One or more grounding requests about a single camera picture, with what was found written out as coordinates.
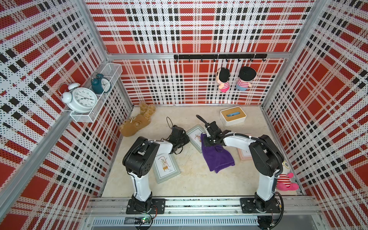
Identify green picture frame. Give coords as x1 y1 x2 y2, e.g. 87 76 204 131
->
153 154 181 184
186 125 205 153

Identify purple cloth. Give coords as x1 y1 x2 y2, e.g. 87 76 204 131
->
200 133 235 173

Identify pink picture frame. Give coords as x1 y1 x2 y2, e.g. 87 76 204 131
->
237 149 252 161

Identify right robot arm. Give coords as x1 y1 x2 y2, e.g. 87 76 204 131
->
203 120 284 212

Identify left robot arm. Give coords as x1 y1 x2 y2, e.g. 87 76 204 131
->
122 125 189 211

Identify white tissue box wooden lid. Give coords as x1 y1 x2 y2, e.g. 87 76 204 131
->
219 106 247 127

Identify brown plush toy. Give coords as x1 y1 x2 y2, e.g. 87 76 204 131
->
119 102 156 137

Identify doll with pink clothes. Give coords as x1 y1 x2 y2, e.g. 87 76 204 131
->
216 68 230 93

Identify doll with blue clothes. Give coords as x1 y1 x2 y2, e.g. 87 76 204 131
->
236 66 256 91

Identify white pink plush toy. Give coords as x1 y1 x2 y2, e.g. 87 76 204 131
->
277 161 299 191

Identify green circuit board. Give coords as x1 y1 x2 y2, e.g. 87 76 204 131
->
134 217 151 225

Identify teal alarm clock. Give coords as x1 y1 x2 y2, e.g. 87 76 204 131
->
91 73 112 94

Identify white alarm clock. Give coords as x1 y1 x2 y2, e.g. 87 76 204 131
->
61 83 98 114

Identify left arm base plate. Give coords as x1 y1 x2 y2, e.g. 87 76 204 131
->
126 197 166 215

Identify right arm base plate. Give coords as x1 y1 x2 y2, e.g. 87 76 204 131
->
240 197 281 214

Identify black hook rail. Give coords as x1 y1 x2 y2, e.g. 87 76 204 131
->
173 54 267 60

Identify white wire shelf basket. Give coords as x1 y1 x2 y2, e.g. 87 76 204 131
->
70 63 122 123

